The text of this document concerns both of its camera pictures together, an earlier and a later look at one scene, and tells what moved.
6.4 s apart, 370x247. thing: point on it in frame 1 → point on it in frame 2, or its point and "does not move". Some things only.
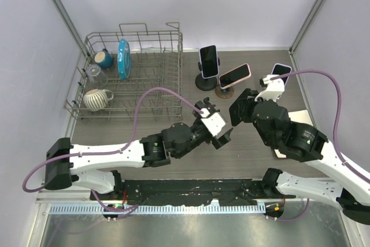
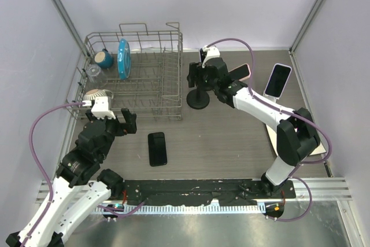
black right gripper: (245, 106) → (196, 69)
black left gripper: (217, 142) → (130, 118)
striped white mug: (96, 99) does not move
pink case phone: (235, 76) does not move
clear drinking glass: (95, 77) does not move
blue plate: (124, 59) does not move
